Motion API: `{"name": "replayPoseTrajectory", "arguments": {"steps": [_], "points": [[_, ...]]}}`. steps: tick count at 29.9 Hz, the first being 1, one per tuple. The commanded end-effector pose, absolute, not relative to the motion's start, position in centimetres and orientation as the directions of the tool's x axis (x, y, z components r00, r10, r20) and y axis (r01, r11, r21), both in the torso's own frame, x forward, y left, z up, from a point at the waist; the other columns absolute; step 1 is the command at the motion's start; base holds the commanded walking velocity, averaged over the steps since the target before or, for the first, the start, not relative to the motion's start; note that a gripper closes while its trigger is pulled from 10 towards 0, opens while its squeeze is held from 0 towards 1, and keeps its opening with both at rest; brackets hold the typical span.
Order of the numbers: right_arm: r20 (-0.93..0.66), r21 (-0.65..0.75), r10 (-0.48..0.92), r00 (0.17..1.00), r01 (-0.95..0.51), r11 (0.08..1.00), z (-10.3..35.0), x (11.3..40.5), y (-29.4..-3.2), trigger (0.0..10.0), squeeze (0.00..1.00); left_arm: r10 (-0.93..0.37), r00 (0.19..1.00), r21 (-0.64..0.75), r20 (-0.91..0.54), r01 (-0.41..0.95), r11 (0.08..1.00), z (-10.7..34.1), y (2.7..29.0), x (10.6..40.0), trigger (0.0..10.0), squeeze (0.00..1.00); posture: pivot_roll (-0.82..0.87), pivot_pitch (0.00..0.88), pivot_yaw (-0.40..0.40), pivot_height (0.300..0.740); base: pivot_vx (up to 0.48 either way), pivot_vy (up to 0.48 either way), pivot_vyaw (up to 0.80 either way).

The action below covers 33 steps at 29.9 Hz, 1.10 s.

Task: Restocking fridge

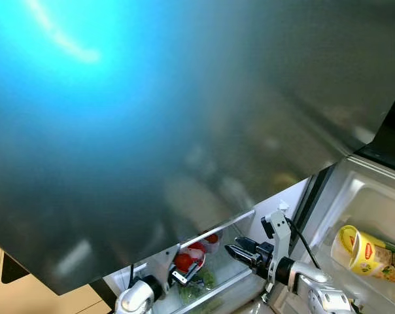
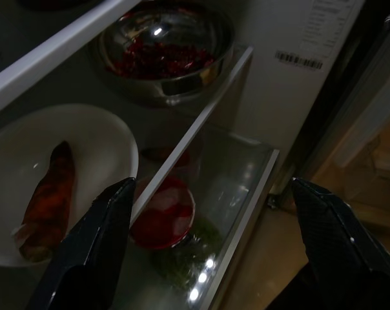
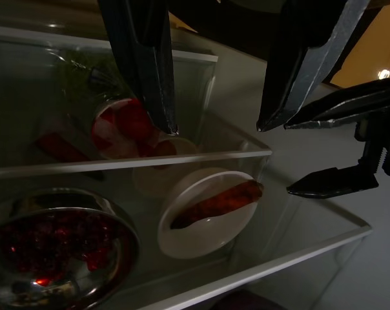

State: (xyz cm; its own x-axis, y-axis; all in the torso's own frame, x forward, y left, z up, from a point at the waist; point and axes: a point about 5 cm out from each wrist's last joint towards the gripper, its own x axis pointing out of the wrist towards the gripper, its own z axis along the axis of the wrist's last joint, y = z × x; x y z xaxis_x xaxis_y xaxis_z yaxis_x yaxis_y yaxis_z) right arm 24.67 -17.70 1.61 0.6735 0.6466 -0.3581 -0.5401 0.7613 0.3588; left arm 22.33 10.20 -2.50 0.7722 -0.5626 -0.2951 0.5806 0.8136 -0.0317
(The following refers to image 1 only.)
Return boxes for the white-rimmed fridge shelf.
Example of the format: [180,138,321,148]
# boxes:
[177,209,258,250]

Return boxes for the tub of red tomatoes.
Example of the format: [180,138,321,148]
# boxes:
[174,241,209,273]

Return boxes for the green leafy vegetables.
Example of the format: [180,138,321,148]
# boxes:
[178,271,219,305]

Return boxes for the yellow instant noodle cup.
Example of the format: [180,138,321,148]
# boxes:
[349,229,395,284]
[333,224,362,270]

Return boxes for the black cooktop counter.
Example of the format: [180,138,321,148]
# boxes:
[358,81,395,175]

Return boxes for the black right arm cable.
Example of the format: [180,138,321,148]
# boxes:
[286,218,323,270]

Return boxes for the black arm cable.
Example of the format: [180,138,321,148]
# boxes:
[127,264,137,289]
[286,218,323,270]

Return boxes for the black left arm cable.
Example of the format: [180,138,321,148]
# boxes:
[127,264,137,289]

